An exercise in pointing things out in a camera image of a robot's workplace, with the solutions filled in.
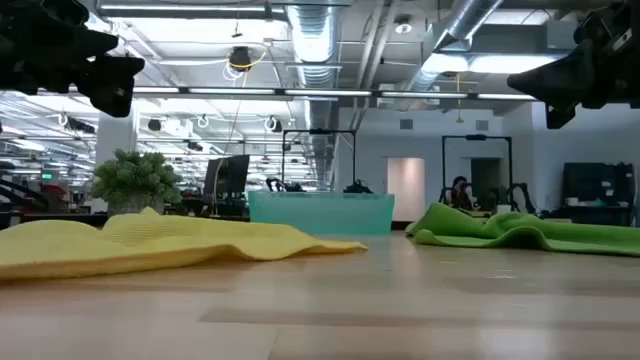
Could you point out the green microfiber towel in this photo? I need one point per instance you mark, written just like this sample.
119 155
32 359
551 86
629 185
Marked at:
500 227

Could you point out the long ceiling light strip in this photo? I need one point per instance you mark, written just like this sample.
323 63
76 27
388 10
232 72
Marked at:
325 92

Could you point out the white cup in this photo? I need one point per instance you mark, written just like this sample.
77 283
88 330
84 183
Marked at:
504 208

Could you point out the artificial green potted plant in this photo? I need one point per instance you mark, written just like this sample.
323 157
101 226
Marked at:
135 177

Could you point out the green exit sign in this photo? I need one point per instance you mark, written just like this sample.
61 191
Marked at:
47 176

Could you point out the yellow microfiber towel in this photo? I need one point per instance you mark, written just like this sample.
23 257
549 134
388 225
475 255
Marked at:
150 240

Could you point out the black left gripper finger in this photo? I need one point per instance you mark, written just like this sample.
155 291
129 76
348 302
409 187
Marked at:
97 47
112 82

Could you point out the black aluminium table frame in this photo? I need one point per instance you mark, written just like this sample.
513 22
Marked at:
60 219

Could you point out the teal plastic basket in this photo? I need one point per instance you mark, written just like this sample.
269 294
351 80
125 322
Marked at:
320 212

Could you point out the black ceiling device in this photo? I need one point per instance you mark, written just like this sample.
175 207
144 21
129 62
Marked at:
240 57

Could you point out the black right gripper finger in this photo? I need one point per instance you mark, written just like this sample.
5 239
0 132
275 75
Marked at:
560 80
560 114

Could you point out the black background robot arm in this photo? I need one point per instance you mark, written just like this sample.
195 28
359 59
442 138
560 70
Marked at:
522 197
357 188
282 186

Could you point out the person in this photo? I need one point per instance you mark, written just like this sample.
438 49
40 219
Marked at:
459 192

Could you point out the white door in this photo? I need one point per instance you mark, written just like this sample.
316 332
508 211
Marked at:
406 190

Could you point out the black background monitor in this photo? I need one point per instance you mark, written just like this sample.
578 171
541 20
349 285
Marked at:
227 175

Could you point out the black shelf unit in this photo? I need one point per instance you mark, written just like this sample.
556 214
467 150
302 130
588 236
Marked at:
597 185

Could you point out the silver ventilation duct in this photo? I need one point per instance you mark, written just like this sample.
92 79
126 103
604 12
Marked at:
315 40
470 20

